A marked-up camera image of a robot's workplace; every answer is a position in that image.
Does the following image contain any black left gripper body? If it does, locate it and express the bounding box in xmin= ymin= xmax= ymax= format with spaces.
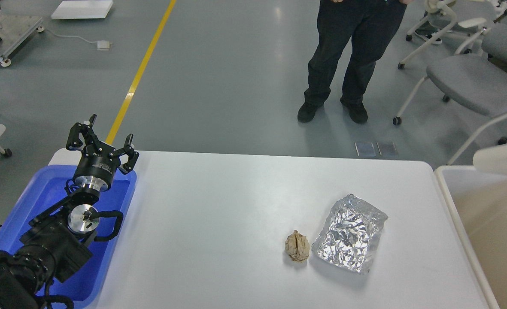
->
xmin=72 ymin=144 xmax=121 ymax=191

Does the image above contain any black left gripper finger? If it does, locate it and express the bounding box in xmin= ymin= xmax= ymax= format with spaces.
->
xmin=66 ymin=114 xmax=100 ymax=152
xmin=115 ymin=133 xmax=139 ymax=175

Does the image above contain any cream paper cup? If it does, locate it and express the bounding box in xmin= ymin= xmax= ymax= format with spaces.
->
xmin=473 ymin=143 xmax=507 ymax=176

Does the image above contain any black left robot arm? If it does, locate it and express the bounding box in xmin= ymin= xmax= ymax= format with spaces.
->
xmin=0 ymin=114 xmax=139 ymax=309

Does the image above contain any beige plastic bin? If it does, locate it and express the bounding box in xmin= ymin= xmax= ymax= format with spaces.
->
xmin=434 ymin=166 xmax=507 ymax=309

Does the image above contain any blue plastic bin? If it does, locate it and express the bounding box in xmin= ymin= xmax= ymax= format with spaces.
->
xmin=0 ymin=165 xmax=137 ymax=309

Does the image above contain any white flat board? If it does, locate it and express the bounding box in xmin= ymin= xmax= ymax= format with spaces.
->
xmin=51 ymin=0 xmax=114 ymax=20

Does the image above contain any metal cart with equipment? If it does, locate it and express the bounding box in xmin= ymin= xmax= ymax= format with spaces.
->
xmin=0 ymin=6 xmax=45 ymax=68

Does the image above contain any floor socket plate right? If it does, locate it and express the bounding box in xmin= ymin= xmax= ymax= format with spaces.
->
xmin=376 ymin=142 xmax=398 ymax=157

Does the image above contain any floor socket plate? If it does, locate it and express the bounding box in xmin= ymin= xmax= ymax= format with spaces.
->
xmin=355 ymin=142 xmax=376 ymax=157
xmin=376 ymin=142 xmax=398 ymax=157

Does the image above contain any white office chair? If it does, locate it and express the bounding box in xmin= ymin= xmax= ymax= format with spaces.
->
xmin=397 ymin=0 xmax=497 ymax=69

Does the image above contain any floor socket plate left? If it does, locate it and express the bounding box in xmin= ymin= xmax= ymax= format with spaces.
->
xmin=355 ymin=142 xmax=376 ymax=157

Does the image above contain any crumpled aluminium foil sheet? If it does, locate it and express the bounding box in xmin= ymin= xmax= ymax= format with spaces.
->
xmin=311 ymin=194 xmax=389 ymax=275

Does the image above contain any crumpled brown paper ball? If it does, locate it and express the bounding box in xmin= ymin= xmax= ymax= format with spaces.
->
xmin=285 ymin=230 xmax=310 ymax=263

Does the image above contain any person in dark clothes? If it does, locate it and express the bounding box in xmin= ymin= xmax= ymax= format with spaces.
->
xmin=297 ymin=0 xmax=410 ymax=124

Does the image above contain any white power adapter with cable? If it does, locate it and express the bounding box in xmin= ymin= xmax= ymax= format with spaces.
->
xmin=45 ymin=28 xmax=112 ymax=51

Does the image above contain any grey chair white frame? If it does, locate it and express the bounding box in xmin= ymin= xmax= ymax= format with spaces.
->
xmin=392 ymin=54 xmax=507 ymax=166

